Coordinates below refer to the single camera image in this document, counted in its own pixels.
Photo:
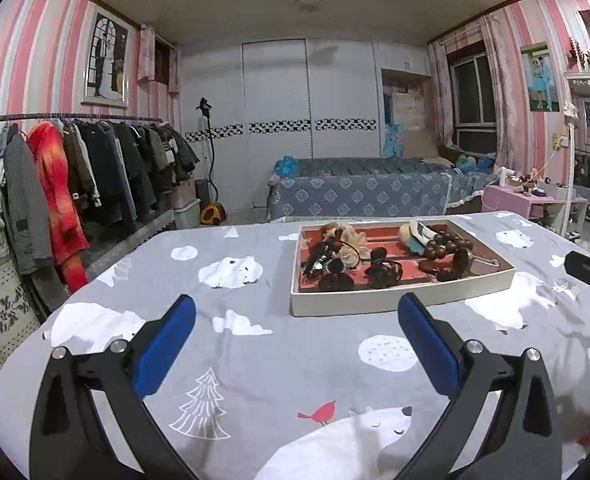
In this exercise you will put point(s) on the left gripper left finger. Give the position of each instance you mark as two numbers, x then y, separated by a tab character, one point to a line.
68	439

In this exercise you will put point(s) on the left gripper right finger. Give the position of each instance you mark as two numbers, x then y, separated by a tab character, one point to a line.
522	440

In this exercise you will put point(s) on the black bow grey clip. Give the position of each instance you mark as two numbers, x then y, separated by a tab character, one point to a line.
462	265

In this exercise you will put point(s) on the beige teal hair clip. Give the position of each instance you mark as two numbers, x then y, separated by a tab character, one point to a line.
417	237

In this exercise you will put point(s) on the small black hair claw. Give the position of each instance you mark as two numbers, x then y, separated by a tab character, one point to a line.
383	272

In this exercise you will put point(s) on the black rhinestone hair claw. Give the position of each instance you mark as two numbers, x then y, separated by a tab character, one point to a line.
325	270

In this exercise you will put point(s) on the orange fabric scrunchie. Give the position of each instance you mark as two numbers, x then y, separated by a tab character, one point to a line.
320	233

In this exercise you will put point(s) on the standing mirror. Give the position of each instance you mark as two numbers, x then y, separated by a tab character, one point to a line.
576	225

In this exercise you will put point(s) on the pink side table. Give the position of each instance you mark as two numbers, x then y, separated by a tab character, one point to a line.
495	198

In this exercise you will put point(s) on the red orange coat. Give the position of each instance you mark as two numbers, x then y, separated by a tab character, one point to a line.
67	238

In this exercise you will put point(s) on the window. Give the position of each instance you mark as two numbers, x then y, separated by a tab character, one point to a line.
474	111

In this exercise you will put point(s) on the grey coat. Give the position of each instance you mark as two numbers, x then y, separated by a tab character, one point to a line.
27	207

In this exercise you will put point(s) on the brick pattern tray box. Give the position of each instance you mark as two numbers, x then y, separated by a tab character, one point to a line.
354	242

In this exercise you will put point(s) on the blue patterned bed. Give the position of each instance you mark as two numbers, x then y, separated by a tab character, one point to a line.
371	187

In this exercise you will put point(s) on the clothes rack with clothes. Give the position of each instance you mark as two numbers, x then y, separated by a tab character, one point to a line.
118	173

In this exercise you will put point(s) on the garment steamer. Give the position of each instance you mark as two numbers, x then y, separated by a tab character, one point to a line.
213	214

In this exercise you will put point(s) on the framed wedding photo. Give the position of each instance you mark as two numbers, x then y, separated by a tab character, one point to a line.
105	79

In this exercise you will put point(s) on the white wardrobe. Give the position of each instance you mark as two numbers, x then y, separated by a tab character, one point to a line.
303	98

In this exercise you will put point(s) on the wall poster blue dress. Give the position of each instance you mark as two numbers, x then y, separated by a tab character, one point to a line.
542	95

